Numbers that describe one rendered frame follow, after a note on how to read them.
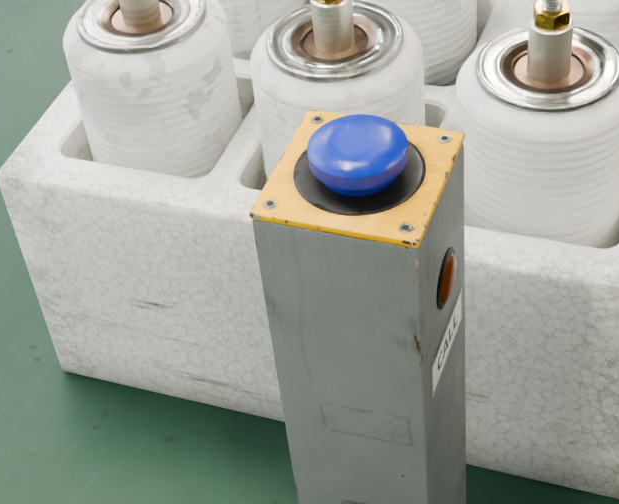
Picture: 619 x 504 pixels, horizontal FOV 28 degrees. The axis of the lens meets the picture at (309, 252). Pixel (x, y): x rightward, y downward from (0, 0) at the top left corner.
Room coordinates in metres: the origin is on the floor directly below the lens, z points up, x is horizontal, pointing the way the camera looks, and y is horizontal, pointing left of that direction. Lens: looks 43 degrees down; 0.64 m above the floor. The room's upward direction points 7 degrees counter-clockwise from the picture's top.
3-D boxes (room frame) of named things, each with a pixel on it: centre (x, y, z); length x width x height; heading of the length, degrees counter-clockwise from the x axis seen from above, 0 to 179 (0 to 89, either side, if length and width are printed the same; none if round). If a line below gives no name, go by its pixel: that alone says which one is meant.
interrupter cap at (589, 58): (0.53, -0.14, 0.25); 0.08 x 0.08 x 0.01
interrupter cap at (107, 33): (0.63, 0.08, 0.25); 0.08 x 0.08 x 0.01
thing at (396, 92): (0.58, -0.03, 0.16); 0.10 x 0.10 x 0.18
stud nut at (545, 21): (0.53, -0.14, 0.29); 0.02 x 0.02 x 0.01; 84
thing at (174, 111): (0.63, 0.08, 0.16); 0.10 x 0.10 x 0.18
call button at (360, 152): (0.39, -0.02, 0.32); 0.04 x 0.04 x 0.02
